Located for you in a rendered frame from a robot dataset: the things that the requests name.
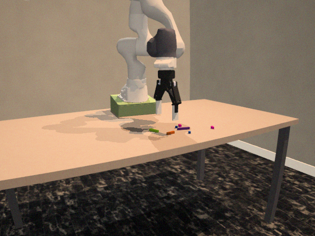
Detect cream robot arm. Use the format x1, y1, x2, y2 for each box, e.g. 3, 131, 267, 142
116, 0, 185, 103

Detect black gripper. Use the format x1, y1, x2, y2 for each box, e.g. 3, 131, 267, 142
154, 70, 182, 121

